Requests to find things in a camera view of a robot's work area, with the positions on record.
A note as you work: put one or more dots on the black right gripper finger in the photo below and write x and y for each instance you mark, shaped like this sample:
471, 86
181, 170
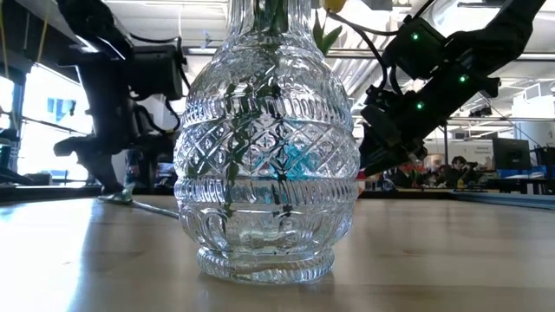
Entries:
386, 162

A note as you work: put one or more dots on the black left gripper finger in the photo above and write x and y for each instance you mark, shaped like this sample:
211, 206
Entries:
106, 173

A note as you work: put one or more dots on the clear cut-glass vase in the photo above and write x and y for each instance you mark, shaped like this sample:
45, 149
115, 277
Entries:
303, 225

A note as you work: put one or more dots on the blue artificial flower spray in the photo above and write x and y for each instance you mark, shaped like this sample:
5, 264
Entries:
236, 147

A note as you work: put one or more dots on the yellow artificial tulip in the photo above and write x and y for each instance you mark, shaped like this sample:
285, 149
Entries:
334, 4

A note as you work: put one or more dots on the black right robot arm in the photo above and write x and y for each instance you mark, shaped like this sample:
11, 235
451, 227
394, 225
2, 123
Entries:
477, 56

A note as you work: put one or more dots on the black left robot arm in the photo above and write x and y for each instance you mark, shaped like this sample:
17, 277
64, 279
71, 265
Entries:
99, 43

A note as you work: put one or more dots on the person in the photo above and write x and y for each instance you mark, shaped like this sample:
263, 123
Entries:
459, 167

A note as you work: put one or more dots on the large bright window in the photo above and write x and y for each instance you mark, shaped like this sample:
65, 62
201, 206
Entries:
34, 112

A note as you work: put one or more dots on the black computer monitor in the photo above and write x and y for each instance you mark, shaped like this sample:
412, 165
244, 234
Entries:
511, 154

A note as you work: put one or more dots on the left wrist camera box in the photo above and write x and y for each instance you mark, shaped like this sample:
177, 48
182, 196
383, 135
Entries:
156, 71

